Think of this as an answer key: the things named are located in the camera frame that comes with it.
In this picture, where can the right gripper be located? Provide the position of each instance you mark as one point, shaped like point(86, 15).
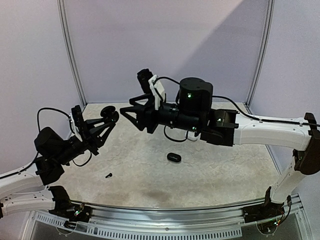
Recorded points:
point(149, 116)

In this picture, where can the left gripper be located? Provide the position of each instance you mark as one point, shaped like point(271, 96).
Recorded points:
point(89, 134)

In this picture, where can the round black case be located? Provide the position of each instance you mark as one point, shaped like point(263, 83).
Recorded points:
point(109, 114)

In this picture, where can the black earbud charging case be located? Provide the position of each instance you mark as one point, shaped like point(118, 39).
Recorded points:
point(174, 158)

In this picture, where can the white earbud charging case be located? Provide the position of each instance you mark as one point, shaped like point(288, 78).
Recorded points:
point(191, 136)

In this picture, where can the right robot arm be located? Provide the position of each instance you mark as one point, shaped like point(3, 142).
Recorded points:
point(193, 112)

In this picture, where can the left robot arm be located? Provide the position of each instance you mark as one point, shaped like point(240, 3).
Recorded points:
point(31, 187)

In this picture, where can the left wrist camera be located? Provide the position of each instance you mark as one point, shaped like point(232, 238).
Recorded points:
point(76, 111)

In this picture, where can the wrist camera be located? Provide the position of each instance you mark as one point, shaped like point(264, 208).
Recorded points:
point(150, 84)
point(76, 111)

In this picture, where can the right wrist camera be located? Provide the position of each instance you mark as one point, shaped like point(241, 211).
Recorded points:
point(150, 84)

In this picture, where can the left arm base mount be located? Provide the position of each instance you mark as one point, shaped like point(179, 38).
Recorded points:
point(71, 211)

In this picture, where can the aluminium front rail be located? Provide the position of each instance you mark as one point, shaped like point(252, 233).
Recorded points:
point(222, 222)

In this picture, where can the left frame post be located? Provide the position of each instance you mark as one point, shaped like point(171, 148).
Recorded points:
point(61, 5)

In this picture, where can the frame post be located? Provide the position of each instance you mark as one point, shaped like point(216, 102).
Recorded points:
point(261, 53)
point(61, 5)

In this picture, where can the right frame post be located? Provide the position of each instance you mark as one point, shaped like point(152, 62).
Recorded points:
point(261, 53)

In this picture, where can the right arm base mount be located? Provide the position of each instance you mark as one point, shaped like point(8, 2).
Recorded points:
point(262, 211)

